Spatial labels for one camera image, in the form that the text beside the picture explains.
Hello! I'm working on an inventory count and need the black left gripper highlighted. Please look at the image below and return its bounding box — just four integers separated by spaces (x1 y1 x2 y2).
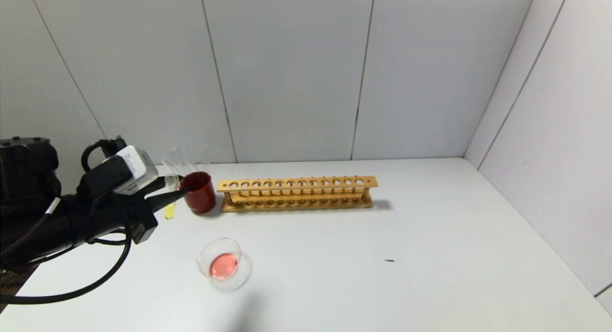
60 174 190 250

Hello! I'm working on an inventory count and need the test tube with yellow pigment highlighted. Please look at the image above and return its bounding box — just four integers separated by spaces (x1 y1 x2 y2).
164 174 178 220

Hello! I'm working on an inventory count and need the wooden test tube rack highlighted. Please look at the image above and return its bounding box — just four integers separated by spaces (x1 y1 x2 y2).
217 176 378 213

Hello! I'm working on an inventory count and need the red plastic cup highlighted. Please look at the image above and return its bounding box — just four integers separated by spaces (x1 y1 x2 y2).
178 172 217 214

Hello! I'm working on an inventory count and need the glass beaker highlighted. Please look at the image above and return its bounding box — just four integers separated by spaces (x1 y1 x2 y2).
195 237 251 292

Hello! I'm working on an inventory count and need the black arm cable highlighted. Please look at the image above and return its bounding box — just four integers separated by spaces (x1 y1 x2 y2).
0 227 133 305

